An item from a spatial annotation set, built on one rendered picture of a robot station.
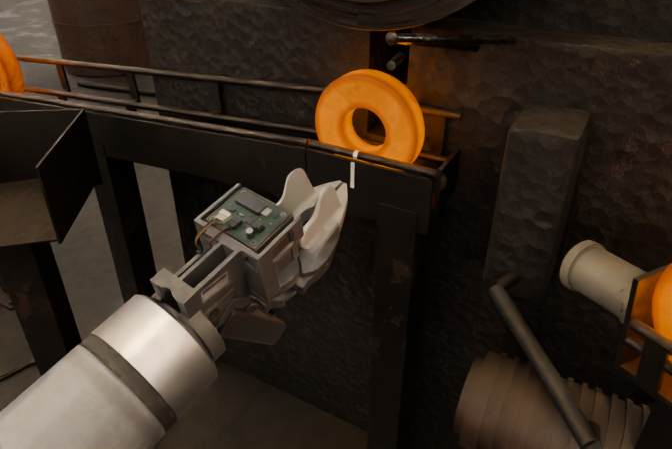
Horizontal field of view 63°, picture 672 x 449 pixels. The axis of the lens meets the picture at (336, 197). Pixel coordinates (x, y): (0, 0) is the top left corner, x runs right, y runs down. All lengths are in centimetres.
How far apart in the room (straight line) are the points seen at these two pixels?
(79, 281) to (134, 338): 141
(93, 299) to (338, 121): 112
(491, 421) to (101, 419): 45
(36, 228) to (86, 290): 89
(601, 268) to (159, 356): 44
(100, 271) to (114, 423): 144
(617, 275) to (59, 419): 51
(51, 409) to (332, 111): 52
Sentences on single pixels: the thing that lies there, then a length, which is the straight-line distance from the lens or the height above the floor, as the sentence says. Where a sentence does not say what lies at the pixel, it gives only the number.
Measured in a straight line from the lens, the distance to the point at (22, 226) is 91.
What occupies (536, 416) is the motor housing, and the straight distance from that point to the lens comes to 70.
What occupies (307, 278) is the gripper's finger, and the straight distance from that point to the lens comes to 48.
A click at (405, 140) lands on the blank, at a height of 74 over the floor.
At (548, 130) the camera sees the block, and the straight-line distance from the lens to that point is 65.
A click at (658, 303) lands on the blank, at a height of 69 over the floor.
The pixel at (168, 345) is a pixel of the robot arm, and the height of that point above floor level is 76.
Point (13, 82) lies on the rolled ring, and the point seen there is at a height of 67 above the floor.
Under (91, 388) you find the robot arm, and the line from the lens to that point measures 41.
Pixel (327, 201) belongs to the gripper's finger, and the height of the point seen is 79.
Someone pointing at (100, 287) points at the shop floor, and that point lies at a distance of 176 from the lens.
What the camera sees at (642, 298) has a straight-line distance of 60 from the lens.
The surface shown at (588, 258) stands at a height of 69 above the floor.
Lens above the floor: 104
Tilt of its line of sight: 31 degrees down
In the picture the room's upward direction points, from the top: straight up
